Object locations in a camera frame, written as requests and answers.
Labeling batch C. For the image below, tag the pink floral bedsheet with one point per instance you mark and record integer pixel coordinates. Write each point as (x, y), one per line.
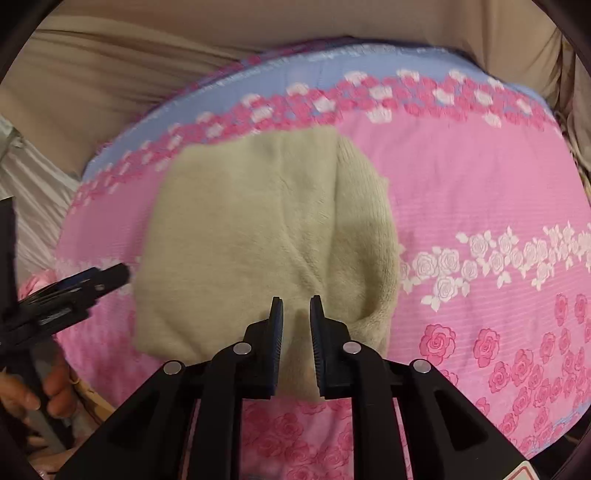
(461, 207)

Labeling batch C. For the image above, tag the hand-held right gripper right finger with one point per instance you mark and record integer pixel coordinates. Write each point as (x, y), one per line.
(316, 334)

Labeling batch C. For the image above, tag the beige backdrop cloth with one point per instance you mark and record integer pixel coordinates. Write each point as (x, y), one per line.
(115, 78)

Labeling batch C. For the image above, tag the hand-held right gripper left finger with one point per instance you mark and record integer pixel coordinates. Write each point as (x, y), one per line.
(276, 332)

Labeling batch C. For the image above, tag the white curtain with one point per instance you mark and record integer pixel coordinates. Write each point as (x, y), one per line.
(32, 198)

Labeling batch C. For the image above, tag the person's left hand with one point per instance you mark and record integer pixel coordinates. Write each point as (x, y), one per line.
(60, 383)

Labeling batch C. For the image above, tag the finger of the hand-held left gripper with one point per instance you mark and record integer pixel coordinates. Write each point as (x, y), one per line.
(106, 276)

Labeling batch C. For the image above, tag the beige sweater with black hearts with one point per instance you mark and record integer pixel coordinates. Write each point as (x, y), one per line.
(258, 230)

